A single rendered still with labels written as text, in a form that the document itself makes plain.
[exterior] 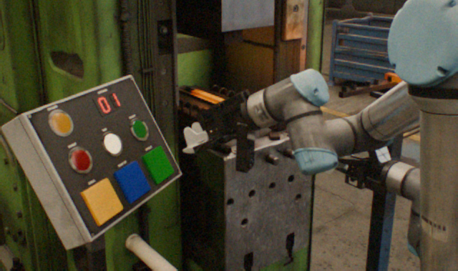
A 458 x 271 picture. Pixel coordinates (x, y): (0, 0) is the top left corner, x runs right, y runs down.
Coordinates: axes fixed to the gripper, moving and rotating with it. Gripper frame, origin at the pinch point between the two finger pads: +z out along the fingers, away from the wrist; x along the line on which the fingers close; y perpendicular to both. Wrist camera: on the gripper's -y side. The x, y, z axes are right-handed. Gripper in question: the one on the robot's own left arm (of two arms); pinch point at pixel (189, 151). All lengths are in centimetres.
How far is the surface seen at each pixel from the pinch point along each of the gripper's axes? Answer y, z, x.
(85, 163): 8.5, 10.0, 19.5
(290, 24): 18, -5, -76
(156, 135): 6.3, 10.4, -4.6
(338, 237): -92, 52, -150
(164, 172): -2.3, 9.6, -0.1
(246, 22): 22.9, -6.3, -43.5
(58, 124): 18.0, 10.0, 21.0
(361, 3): 22, 182, -946
